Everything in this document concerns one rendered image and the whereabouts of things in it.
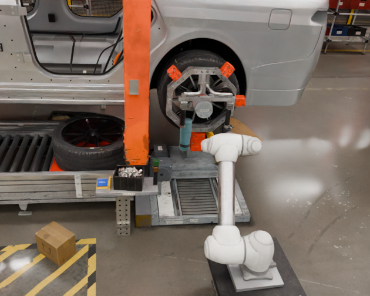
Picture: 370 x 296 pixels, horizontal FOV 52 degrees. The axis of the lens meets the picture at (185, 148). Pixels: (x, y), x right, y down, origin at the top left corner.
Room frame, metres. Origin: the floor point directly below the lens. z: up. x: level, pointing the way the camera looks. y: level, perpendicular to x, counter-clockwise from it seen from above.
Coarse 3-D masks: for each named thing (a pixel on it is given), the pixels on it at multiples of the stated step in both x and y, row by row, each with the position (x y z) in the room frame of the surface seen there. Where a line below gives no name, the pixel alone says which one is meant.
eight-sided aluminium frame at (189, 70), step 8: (184, 72) 2.70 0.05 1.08; (192, 72) 2.66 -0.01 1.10; (200, 72) 2.68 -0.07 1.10; (208, 72) 2.69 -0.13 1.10; (216, 72) 2.70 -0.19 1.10; (224, 80) 2.71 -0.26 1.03; (168, 88) 2.64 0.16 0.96; (232, 88) 2.72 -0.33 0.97; (168, 96) 2.64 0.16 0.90; (168, 104) 2.64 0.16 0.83; (168, 112) 2.64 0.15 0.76; (224, 112) 2.77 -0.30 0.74; (232, 112) 2.73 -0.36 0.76; (176, 120) 2.65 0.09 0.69; (216, 120) 2.75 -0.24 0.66; (224, 120) 2.72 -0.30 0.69; (192, 128) 2.67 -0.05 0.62; (200, 128) 2.69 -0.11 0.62; (208, 128) 2.70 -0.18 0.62
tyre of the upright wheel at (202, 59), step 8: (176, 56) 2.92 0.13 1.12; (184, 56) 2.84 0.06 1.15; (192, 56) 2.81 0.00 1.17; (200, 56) 2.79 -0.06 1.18; (208, 56) 2.82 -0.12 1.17; (216, 56) 2.89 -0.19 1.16; (168, 64) 2.88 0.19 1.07; (176, 64) 2.77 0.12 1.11; (184, 64) 2.74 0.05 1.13; (192, 64) 2.75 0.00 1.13; (200, 64) 2.76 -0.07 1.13; (208, 64) 2.77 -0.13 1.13; (216, 64) 2.78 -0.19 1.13; (160, 72) 2.91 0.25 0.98; (160, 80) 2.79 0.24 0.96; (168, 80) 2.72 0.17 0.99; (232, 80) 2.81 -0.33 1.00; (160, 88) 2.72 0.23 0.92; (160, 96) 2.71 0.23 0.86; (160, 104) 2.71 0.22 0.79; (168, 120) 2.73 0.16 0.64
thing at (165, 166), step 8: (152, 152) 2.67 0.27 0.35; (160, 152) 2.57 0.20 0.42; (152, 160) 2.47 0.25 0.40; (160, 160) 2.48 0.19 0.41; (168, 160) 2.49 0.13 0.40; (152, 168) 2.41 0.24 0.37; (160, 168) 2.41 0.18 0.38; (168, 168) 2.43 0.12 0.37; (152, 176) 2.41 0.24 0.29; (160, 176) 2.41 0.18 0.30; (168, 176) 2.42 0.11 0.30; (160, 184) 2.47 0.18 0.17; (160, 192) 2.47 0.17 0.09
